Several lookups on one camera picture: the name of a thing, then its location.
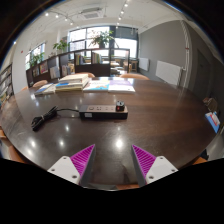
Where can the black power strip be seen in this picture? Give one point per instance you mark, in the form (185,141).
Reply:
(103,112)

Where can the small white wall radiator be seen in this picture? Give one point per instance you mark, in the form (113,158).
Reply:
(143,64)

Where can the purple and white book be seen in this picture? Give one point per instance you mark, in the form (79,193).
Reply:
(121,86)

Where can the dark low shelf unit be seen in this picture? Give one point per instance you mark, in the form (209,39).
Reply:
(96,69)

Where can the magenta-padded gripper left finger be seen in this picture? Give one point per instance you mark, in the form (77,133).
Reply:
(68,168)

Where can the large window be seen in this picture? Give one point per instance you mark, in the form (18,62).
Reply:
(126,46)

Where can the white and blue picture book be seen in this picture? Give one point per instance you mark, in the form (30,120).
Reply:
(96,86)

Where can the wall bookshelf with books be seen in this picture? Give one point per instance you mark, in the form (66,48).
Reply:
(5,85)

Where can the ceiling air conditioner vent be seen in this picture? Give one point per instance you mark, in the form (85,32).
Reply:
(90,14)

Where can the large white wall radiator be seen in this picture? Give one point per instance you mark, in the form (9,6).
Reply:
(168,72)

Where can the blue box with red print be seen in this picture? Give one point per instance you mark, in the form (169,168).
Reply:
(212,121)

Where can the blue flat book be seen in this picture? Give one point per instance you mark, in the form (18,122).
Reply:
(45,89)

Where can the dark brown chair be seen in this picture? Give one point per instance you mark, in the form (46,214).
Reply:
(210,104)

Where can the dark grey door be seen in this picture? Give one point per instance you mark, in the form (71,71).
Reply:
(201,75)

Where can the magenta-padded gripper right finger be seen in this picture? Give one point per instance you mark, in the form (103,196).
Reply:
(156,168)

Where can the large potted green plant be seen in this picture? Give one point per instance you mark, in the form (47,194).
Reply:
(101,38)

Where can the trailing potted green plant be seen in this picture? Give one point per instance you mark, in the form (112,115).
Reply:
(36,60)

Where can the ceiling spot lights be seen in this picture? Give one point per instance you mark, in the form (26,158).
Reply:
(120,12)

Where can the small potted green plant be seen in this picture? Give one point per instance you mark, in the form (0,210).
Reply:
(61,46)

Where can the stack of beige books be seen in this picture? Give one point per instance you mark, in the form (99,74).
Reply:
(72,82)

